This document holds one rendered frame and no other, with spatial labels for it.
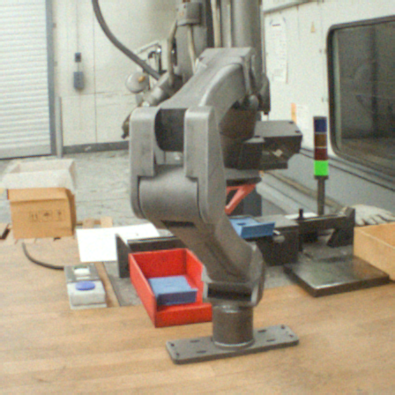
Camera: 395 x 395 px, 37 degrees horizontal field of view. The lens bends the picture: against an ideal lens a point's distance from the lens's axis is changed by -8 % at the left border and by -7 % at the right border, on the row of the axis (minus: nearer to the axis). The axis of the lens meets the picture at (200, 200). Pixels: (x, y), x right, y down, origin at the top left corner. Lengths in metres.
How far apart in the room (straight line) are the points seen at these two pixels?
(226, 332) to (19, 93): 9.64
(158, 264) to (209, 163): 0.62
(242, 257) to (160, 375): 0.20
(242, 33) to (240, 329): 0.61
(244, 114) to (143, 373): 0.40
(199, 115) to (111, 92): 9.81
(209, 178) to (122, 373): 0.35
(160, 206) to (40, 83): 9.75
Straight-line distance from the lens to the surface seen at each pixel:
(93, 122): 10.46
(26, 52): 10.42
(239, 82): 0.81
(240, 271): 0.85
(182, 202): 0.66
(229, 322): 0.90
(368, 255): 1.31
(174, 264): 1.26
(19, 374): 0.91
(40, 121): 10.41
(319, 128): 1.51
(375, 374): 0.87
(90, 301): 1.12
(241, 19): 1.25
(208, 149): 0.65
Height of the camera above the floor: 1.32
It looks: 12 degrees down
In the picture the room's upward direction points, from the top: 2 degrees counter-clockwise
